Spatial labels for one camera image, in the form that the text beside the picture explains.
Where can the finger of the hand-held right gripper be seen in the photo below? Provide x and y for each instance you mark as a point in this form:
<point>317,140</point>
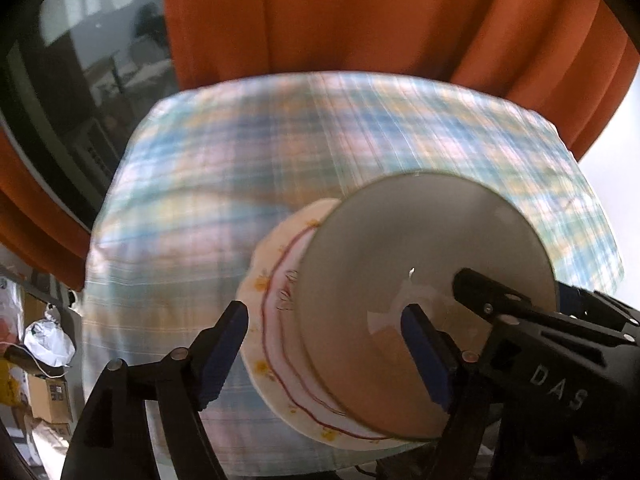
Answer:
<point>570,300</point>
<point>480,292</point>

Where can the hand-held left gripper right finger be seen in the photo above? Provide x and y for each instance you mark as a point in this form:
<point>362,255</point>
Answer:
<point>425,355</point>

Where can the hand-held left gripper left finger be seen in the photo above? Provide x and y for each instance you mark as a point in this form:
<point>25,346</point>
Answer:
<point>225,355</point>

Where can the scalloped yellow floral plate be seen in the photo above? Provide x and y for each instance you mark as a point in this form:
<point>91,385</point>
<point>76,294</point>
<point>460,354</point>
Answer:
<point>260,280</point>

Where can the white bowl blue floral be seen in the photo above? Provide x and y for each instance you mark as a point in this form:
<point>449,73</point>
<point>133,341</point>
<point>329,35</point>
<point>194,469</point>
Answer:
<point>400,240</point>

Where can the white plastic bag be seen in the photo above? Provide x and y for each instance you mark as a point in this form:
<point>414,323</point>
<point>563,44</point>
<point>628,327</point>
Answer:
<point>47,340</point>

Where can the brown cardboard box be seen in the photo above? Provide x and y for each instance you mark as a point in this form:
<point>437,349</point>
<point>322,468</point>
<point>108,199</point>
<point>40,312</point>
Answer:
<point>50,395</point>

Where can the plaid tablecloth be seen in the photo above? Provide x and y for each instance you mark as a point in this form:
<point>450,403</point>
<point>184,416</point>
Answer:
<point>225,160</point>

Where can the yellow bag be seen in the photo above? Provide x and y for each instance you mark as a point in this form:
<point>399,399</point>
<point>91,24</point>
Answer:
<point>5,380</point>

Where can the narrow orange curtain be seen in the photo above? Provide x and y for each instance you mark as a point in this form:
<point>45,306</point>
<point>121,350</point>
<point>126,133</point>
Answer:
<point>35,210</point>

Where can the wide orange curtain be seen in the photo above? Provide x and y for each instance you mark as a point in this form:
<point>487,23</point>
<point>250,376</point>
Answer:
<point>375,20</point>

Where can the dark framed glass window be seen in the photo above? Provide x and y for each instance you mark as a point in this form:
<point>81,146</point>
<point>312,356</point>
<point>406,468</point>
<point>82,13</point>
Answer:
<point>100,60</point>

